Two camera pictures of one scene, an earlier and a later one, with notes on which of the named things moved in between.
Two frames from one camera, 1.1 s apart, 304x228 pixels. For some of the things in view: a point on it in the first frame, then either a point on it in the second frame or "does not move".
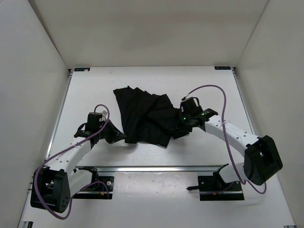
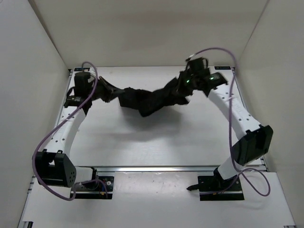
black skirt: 149,118 to 173,92
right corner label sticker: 223,68 does not move
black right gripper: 188,129 to 180,81
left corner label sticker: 81,69 does not move
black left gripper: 116,136 to 112,91
